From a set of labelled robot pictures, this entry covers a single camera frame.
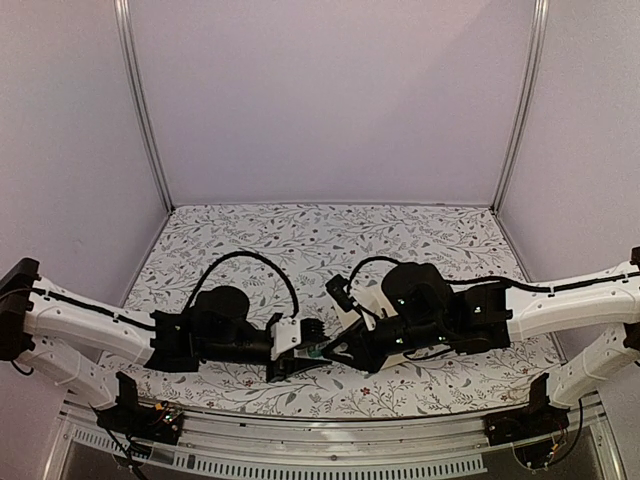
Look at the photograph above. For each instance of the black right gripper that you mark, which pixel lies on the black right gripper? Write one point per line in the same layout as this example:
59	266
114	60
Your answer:
351	335

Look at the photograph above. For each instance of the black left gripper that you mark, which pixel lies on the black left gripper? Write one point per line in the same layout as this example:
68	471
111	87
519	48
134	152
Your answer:
289	367

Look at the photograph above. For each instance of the green white glue stick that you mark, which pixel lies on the green white glue stick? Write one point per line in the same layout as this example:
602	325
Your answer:
313	352

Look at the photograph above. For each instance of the cream envelope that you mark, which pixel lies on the cream envelope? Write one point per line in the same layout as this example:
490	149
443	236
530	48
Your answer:
386	345

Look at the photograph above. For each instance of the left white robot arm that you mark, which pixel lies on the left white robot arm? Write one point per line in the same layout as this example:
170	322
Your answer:
43	324

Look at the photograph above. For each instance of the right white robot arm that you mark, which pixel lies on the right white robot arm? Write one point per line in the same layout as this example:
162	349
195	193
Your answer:
609	298

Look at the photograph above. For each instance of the floral patterned table mat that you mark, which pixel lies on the floral patterned table mat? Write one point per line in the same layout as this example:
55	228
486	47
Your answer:
243	245

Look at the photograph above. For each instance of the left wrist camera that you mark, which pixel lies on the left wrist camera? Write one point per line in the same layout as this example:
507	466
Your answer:
288	334

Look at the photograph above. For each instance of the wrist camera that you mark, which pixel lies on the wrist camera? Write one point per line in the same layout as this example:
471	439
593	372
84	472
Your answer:
353	302
288	334

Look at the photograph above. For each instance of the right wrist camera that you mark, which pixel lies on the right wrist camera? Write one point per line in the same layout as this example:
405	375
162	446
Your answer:
353	302

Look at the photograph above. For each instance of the front aluminium rail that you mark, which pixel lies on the front aluminium rail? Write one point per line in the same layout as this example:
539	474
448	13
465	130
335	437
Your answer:
230	445

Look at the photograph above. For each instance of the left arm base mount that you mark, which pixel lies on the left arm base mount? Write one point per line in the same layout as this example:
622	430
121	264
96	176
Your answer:
160	423

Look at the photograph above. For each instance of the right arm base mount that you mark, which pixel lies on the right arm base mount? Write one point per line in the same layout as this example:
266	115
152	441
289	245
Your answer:
538	417

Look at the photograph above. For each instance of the right aluminium frame post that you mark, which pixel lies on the right aluminium frame post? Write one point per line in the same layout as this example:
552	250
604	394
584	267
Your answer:
525	99

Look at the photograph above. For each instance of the aluminium frame post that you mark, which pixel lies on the aluminium frame post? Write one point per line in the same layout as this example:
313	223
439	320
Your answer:
133	73
525	99

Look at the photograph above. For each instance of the left aluminium frame post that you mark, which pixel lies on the left aluminium frame post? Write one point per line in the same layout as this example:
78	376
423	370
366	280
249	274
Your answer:
133	73

